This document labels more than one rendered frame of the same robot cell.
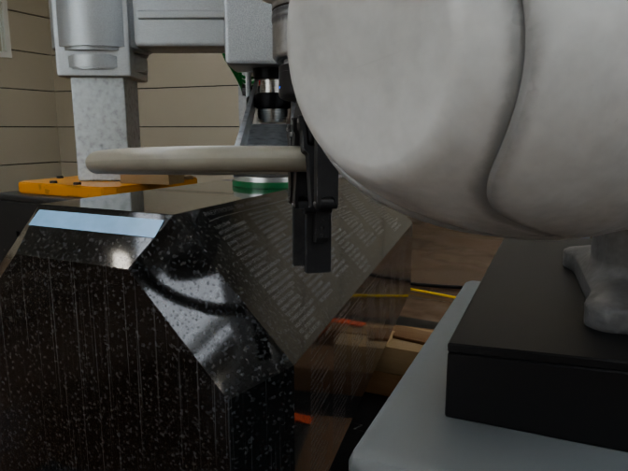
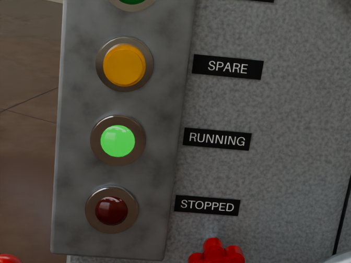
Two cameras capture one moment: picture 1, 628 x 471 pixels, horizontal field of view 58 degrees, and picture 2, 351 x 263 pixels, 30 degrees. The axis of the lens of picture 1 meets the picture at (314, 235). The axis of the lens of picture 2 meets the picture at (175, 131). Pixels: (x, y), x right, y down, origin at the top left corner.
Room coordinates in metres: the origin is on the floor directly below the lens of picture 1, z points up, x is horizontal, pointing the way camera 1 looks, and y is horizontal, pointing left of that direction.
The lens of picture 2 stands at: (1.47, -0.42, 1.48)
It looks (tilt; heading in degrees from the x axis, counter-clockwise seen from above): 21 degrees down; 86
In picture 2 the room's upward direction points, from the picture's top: 7 degrees clockwise
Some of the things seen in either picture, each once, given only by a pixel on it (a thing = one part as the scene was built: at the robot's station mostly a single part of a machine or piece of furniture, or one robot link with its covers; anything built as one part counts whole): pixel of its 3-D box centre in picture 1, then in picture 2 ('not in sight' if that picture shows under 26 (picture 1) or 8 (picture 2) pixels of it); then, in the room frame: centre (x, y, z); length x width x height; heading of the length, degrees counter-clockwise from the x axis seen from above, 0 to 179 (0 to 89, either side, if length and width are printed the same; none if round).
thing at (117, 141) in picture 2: not in sight; (117, 139); (1.46, -0.02, 1.32); 0.02 x 0.01 x 0.02; 2
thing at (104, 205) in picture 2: not in sight; (111, 209); (1.46, -0.02, 1.27); 0.02 x 0.01 x 0.02; 2
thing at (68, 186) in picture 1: (111, 183); not in sight; (2.19, 0.78, 0.76); 0.49 x 0.49 x 0.05; 63
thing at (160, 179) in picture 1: (152, 176); not in sight; (2.04, 0.58, 0.81); 0.20 x 0.10 x 0.05; 71
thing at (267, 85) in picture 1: (272, 63); not in sight; (1.54, 0.11, 1.14); 0.12 x 0.09 x 0.30; 2
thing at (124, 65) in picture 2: not in sight; (124, 64); (1.46, -0.02, 1.37); 0.03 x 0.01 x 0.03; 2
